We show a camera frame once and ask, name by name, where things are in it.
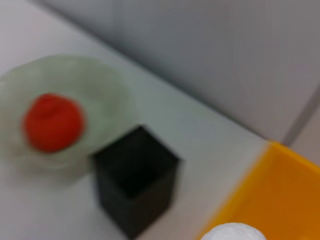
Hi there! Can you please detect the red-orange citrus fruit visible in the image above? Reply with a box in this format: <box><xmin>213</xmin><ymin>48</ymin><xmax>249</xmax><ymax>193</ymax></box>
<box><xmin>22</xmin><ymin>92</ymin><xmax>86</xmax><ymax>153</ymax></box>

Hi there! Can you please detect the white paper ball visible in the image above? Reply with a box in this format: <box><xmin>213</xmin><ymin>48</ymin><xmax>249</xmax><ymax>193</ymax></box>
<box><xmin>199</xmin><ymin>221</ymin><xmax>267</xmax><ymax>240</ymax></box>

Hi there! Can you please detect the pale green glass fruit plate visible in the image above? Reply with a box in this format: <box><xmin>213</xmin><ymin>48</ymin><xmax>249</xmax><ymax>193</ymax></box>
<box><xmin>0</xmin><ymin>54</ymin><xmax>137</xmax><ymax>181</ymax></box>

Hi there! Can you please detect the black mesh pen holder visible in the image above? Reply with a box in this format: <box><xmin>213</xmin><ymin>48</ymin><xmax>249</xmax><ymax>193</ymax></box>
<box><xmin>91</xmin><ymin>124</ymin><xmax>183</xmax><ymax>240</ymax></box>

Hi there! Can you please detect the yellow plastic bin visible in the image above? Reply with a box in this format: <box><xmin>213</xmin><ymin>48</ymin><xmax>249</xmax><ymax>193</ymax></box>
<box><xmin>194</xmin><ymin>141</ymin><xmax>320</xmax><ymax>240</ymax></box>

